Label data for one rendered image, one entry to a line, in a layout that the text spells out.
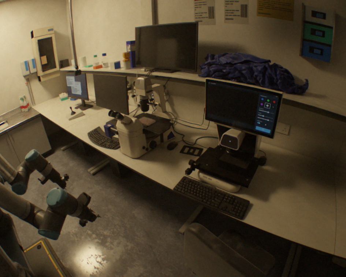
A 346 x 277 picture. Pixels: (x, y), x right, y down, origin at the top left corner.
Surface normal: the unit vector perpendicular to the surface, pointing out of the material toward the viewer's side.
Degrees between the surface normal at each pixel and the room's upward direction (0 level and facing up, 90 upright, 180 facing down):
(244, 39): 90
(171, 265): 0
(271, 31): 90
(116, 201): 0
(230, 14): 90
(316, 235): 0
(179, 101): 90
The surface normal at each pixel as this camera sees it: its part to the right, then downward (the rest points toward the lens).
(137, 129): 0.80, 0.22
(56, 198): -0.11, -0.65
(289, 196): -0.03, -0.86
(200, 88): -0.59, 0.42
